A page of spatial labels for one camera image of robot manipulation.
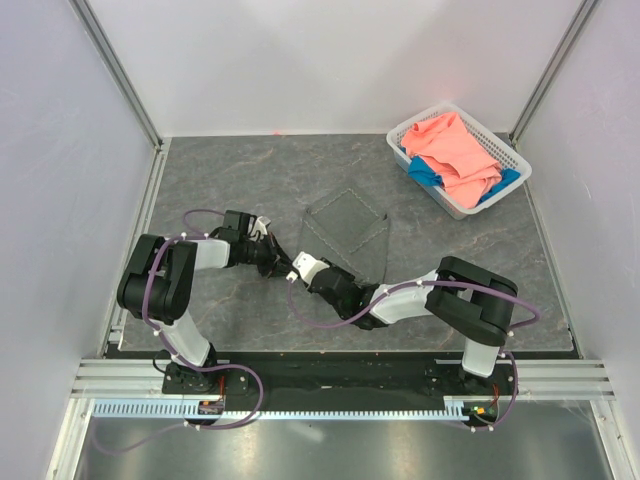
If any grey cloth napkin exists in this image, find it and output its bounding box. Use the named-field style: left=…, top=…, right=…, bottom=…
left=298, top=182, right=390, bottom=284

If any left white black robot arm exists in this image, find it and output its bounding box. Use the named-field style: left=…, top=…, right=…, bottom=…
left=117, top=210, right=291, bottom=393

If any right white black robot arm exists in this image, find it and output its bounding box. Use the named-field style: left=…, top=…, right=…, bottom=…
left=294, top=252, right=518, bottom=394

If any blue cloth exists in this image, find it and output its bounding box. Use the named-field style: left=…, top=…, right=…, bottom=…
left=409, top=156, right=521, bottom=208

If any white plastic basket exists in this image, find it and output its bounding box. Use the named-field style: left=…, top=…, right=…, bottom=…
left=386, top=103, right=532, bottom=220

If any salmon pink cloth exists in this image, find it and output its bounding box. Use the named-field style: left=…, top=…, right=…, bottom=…
left=400, top=112, right=502, bottom=209

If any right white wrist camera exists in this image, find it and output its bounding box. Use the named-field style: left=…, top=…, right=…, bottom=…
left=286, top=252, right=329, bottom=285

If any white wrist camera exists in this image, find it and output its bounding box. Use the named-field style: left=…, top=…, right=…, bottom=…
left=249, top=216, right=271, bottom=241
left=286, top=252, right=329, bottom=285

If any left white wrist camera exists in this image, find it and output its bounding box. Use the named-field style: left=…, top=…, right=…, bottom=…
left=249, top=216, right=271, bottom=241

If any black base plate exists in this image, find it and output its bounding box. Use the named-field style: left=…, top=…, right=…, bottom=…
left=161, top=352, right=515, bottom=399

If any slotted cable duct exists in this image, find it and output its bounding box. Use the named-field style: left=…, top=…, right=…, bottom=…
left=93, top=399, right=471, bottom=421

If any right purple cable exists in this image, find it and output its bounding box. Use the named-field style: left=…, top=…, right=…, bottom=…
left=286, top=279, right=542, bottom=434

